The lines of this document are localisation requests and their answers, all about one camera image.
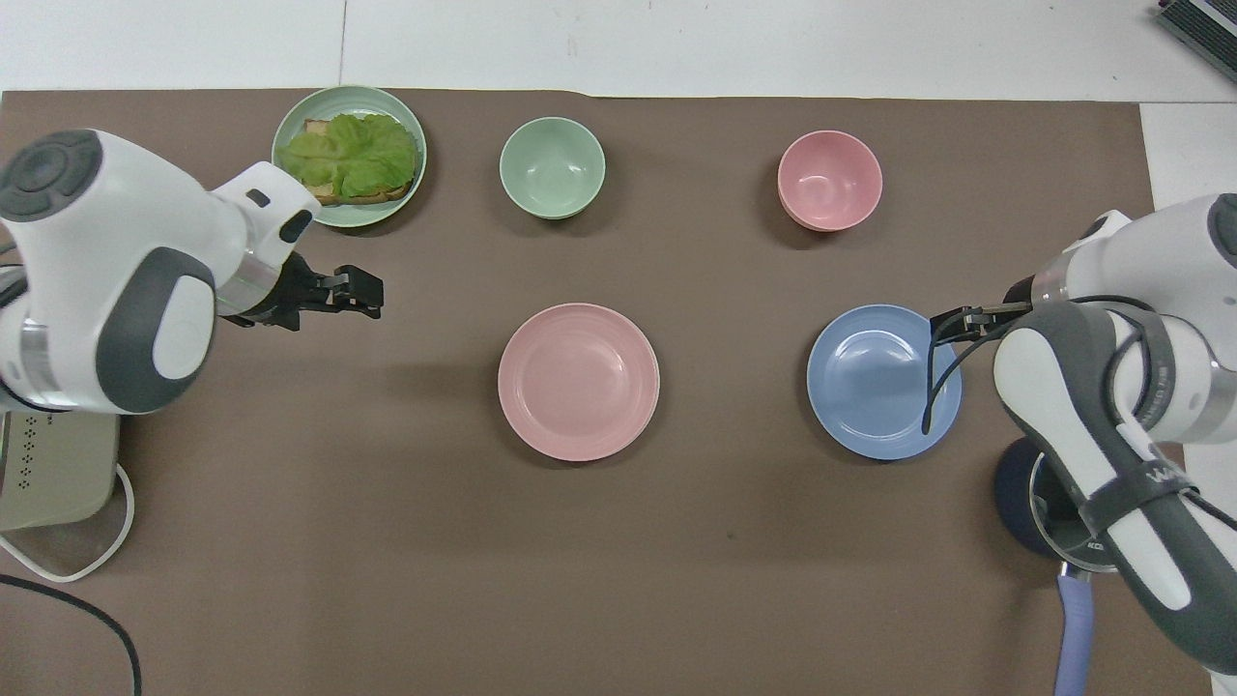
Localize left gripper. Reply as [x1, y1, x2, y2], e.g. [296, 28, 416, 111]
[230, 253, 385, 332]

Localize toast slice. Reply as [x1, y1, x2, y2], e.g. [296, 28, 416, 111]
[301, 118, 417, 207]

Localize green plate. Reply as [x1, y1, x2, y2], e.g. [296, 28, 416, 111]
[272, 85, 428, 229]

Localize green lettuce leaf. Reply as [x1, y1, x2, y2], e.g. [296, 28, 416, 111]
[278, 113, 419, 199]

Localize blue plate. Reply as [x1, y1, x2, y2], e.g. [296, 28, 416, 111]
[806, 304, 964, 462]

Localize pink bowl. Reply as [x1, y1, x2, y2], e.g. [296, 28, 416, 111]
[777, 130, 884, 233]

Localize green bowl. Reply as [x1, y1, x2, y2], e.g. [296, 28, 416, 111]
[499, 116, 607, 220]

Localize pink plate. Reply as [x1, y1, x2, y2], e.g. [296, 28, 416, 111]
[497, 303, 661, 463]

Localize grey ribbed device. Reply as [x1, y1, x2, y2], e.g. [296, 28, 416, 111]
[1156, 0, 1237, 57]

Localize black cable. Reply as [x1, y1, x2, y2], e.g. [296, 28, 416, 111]
[921, 307, 1008, 436]
[0, 573, 144, 696]

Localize dark blue saucepan lilac handle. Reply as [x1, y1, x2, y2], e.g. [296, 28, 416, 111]
[993, 437, 1124, 696]

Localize white cable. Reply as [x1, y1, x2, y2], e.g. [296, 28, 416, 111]
[0, 462, 135, 584]

